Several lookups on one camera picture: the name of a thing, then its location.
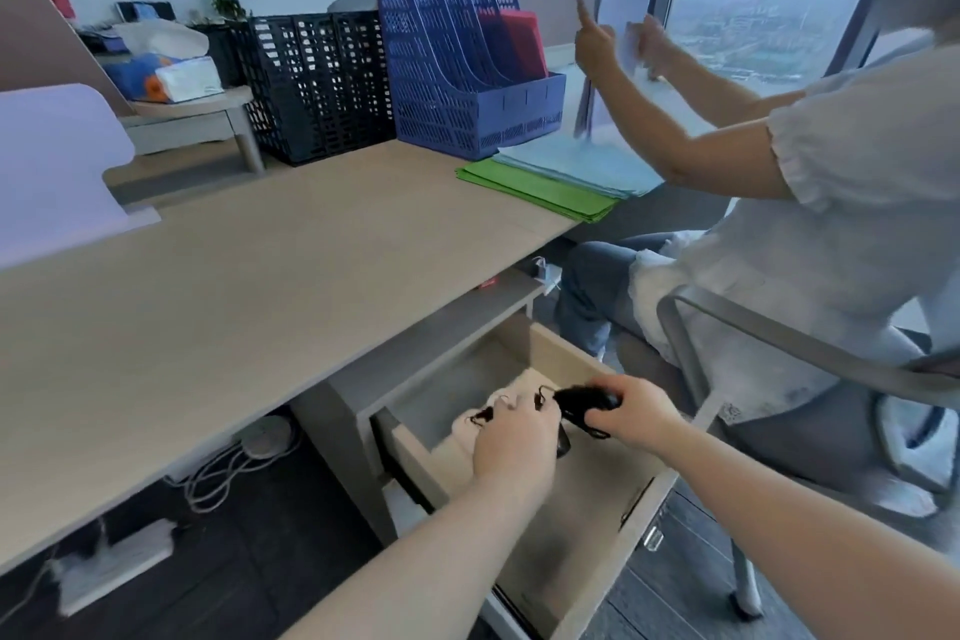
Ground person's left hand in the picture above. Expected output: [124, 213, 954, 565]
[471, 395, 564, 506]

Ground person's right hand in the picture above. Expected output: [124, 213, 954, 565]
[583, 373, 708, 458]

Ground person's right forearm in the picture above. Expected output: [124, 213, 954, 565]
[660, 425, 960, 640]

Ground person's left forearm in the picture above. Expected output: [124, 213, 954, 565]
[281, 474, 543, 640]

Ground open wooden drawer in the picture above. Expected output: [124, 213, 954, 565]
[371, 313, 680, 640]

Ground grey office chair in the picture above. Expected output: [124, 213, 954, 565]
[615, 283, 960, 623]

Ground green folder stack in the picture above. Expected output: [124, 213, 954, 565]
[455, 158, 621, 224]

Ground light blue folder stack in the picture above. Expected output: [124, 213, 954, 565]
[492, 137, 666, 200]

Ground round white device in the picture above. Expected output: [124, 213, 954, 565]
[240, 414, 295, 460]

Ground blue plastic file rack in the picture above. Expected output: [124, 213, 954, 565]
[374, 0, 568, 162]

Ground red folders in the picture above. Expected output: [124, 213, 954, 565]
[477, 8, 550, 82]

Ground black plastic file rack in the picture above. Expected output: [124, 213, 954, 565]
[228, 10, 397, 167]

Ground white power strip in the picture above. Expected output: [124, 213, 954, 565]
[51, 518, 178, 618]

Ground small wooden desk shelf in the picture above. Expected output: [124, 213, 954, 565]
[116, 86, 266, 176]

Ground white tissue box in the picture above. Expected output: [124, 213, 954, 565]
[112, 19, 225, 104]

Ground blue orange tissue pack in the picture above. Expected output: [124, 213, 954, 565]
[105, 54, 172, 104]

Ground lilac desk divider panel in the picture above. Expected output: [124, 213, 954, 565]
[0, 83, 162, 272]

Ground black tablet screen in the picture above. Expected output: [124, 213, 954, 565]
[115, 0, 178, 23]

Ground brown desk divider panel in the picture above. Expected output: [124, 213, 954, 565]
[0, 0, 136, 117]

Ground white cables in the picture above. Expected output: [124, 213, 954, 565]
[163, 429, 303, 515]

